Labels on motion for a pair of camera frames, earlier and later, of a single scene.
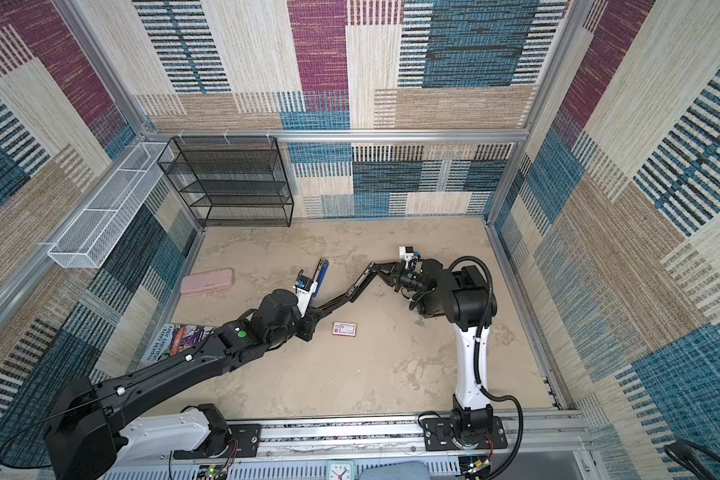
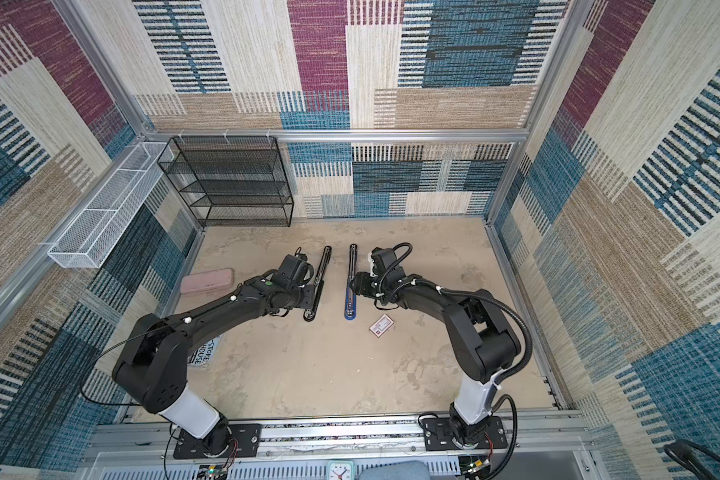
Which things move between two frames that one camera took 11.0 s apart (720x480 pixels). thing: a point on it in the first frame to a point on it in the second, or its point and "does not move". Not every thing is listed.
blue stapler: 320,273 to 350,312
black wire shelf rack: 231,181 does not move
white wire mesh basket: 92,237 does not move
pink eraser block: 209,280 does not move
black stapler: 361,281 to 310,314
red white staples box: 348,329 to 381,326
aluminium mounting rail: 406,436 does not move
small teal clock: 341,470 does not move
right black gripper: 396,268 to 361,286
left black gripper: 309,321 to 309,290
